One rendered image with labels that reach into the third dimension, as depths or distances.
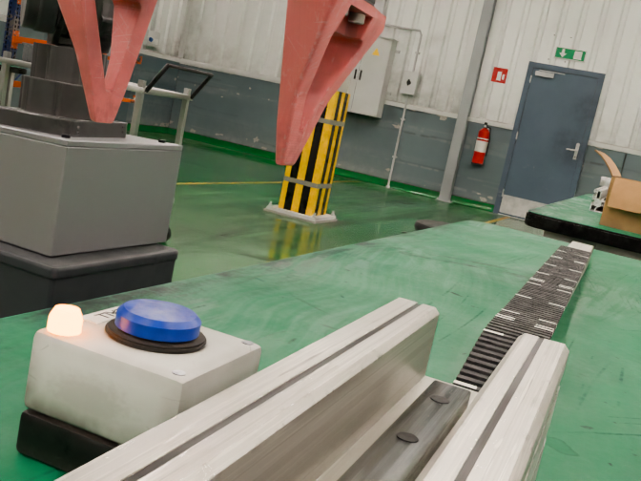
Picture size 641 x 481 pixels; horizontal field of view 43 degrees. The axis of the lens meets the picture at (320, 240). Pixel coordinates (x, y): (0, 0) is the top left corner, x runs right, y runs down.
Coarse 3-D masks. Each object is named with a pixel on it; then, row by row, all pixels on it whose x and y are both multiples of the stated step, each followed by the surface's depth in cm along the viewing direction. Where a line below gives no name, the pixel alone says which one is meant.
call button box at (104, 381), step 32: (96, 320) 39; (32, 352) 37; (64, 352) 36; (96, 352) 36; (128, 352) 36; (160, 352) 37; (192, 352) 38; (224, 352) 39; (256, 352) 41; (32, 384) 37; (64, 384) 36; (96, 384) 36; (128, 384) 35; (160, 384) 34; (192, 384) 35; (224, 384) 38; (32, 416) 37; (64, 416) 36; (96, 416) 36; (128, 416) 35; (160, 416) 35; (32, 448) 37; (64, 448) 36; (96, 448) 36
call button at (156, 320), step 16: (128, 304) 39; (144, 304) 39; (160, 304) 40; (176, 304) 40; (128, 320) 37; (144, 320) 37; (160, 320) 37; (176, 320) 38; (192, 320) 38; (144, 336) 37; (160, 336) 37; (176, 336) 37; (192, 336) 38
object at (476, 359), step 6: (474, 354) 61; (480, 354) 61; (468, 360) 60; (474, 360) 60; (480, 360) 61; (486, 360) 61; (492, 360) 61; (498, 360) 61; (486, 366) 60; (492, 366) 60
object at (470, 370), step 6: (468, 366) 59; (474, 366) 59; (480, 366) 59; (462, 372) 58; (468, 372) 58; (474, 372) 59; (480, 372) 59; (486, 372) 59; (474, 378) 58; (480, 378) 58; (486, 378) 58
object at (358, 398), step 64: (384, 320) 41; (256, 384) 28; (320, 384) 30; (384, 384) 38; (448, 384) 46; (512, 384) 35; (128, 448) 22; (192, 448) 22; (256, 448) 24; (320, 448) 30; (384, 448) 32; (448, 448) 26; (512, 448) 27
